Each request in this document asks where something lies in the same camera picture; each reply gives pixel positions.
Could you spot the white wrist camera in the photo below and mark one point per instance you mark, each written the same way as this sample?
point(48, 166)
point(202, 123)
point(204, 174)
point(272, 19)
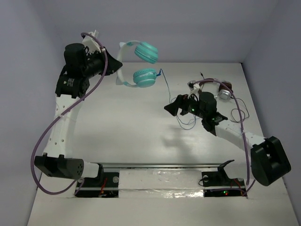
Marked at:
point(90, 43)
point(194, 88)

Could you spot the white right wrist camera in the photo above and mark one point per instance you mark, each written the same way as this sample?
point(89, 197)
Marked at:
point(194, 88)

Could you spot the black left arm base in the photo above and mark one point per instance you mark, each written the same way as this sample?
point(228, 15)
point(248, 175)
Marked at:
point(108, 187)

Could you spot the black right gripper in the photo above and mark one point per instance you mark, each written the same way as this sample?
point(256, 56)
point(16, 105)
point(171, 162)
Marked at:
point(181, 102)

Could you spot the teal cat-ear headphones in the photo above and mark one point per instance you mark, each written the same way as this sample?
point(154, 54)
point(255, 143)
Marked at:
point(142, 78)

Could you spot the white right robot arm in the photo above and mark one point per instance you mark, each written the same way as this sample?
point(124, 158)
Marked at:
point(266, 160)

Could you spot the brown silver headphones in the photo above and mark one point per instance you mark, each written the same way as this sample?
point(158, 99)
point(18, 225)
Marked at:
point(224, 89)

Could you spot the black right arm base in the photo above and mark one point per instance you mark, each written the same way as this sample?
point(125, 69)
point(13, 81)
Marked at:
point(218, 184)

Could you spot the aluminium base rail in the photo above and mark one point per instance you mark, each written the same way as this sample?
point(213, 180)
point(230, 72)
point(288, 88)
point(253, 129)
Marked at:
point(132, 166)

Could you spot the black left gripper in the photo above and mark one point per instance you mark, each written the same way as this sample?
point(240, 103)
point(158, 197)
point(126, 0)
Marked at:
point(107, 62)

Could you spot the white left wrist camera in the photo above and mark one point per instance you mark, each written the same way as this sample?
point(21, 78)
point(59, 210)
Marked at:
point(90, 43)

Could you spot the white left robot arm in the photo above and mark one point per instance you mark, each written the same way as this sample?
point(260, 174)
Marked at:
point(57, 160)

